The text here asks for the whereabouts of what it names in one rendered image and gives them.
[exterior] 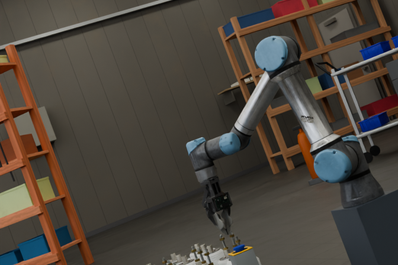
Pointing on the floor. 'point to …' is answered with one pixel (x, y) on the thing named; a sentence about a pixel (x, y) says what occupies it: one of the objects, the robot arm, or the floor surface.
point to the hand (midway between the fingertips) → (225, 231)
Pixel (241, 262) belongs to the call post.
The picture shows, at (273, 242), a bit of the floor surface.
